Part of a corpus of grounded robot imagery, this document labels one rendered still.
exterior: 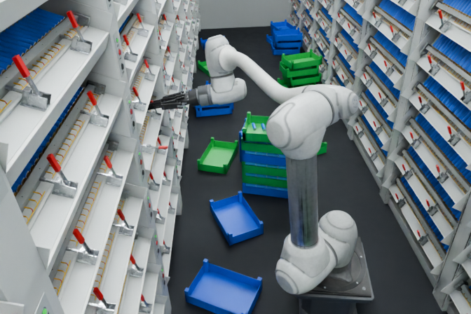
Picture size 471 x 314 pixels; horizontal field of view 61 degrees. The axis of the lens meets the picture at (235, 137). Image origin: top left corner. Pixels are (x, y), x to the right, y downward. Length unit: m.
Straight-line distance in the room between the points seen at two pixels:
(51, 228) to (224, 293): 1.33
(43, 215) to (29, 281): 0.16
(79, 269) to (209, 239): 1.35
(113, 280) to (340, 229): 0.86
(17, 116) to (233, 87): 1.12
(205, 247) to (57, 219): 1.47
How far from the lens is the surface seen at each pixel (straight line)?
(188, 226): 2.31
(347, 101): 1.28
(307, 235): 1.44
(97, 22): 1.12
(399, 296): 2.10
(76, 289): 0.92
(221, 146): 2.90
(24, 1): 0.72
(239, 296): 1.98
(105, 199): 1.10
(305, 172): 1.28
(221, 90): 1.69
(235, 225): 2.28
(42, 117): 0.72
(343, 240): 1.62
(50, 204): 0.82
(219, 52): 1.65
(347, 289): 1.77
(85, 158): 0.93
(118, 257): 1.21
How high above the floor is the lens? 1.61
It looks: 32 degrees down
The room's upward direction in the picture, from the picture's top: 2 degrees counter-clockwise
